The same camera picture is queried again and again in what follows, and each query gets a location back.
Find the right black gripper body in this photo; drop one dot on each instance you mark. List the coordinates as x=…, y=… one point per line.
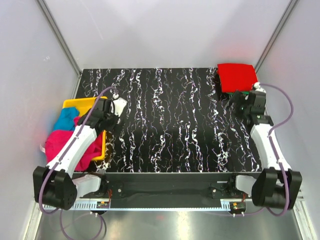
x=241, y=109

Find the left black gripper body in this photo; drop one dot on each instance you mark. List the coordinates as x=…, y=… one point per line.
x=112, y=120

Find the red t-shirt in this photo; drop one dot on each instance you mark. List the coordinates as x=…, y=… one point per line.
x=236, y=77

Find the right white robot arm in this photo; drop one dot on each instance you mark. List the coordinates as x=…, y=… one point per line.
x=270, y=160

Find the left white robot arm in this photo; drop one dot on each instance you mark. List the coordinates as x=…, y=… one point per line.
x=67, y=160

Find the folded green t-shirt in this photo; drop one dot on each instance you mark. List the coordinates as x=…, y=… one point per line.
x=242, y=92

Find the yellow plastic bin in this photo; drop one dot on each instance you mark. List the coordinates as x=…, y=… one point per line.
x=83, y=105

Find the blue t-shirt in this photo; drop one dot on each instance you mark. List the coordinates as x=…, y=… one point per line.
x=65, y=121

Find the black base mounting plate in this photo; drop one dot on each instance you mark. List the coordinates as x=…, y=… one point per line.
x=217, y=178

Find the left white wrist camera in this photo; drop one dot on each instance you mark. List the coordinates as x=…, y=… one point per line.
x=118, y=105

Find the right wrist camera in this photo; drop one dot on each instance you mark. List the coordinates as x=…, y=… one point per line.
x=258, y=95

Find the front aluminium rail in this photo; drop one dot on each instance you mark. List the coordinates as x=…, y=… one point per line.
x=168, y=194

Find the right aluminium frame post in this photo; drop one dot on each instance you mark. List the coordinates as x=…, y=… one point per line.
x=276, y=33

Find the aluminium frame post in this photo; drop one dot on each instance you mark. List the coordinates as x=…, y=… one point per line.
x=44, y=8
x=276, y=33

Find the left aluminium frame post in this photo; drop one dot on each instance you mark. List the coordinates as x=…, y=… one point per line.
x=44, y=8

